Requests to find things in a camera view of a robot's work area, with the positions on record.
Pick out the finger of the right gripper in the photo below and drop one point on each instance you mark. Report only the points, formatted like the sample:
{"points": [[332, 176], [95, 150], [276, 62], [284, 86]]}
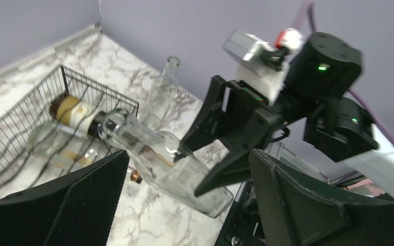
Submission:
{"points": [[210, 123], [234, 168]]}

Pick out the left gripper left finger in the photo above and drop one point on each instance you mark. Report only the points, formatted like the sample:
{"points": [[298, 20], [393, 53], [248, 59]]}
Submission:
{"points": [[75, 209]]}

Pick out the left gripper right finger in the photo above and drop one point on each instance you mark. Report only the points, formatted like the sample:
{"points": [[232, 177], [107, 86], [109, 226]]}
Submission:
{"points": [[296, 209]]}

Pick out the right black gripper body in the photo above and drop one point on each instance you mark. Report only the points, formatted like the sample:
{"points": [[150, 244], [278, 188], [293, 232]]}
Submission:
{"points": [[249, 120]]}

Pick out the clear glass bottle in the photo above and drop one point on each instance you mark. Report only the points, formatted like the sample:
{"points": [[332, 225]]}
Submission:
{"points": [[163, 163], [161, 95]]}

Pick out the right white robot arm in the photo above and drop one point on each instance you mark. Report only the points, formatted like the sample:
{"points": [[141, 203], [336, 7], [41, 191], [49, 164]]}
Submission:
{"points": [[320, 73]]}

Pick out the clear bottle black cap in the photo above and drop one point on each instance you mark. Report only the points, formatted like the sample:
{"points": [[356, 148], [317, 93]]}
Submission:
{"points": [[65, 147]]}

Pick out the red wine gold cap bottle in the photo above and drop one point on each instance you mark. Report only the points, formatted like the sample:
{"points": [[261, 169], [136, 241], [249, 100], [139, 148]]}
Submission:
{"points": [[77, 114]]}

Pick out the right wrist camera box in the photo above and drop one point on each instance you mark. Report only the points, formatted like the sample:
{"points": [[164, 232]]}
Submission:
{"points": [[262, 66]]}

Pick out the black wire wine rack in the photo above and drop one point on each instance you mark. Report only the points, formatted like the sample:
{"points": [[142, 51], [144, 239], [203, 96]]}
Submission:
{"points": [[19, 169]]}

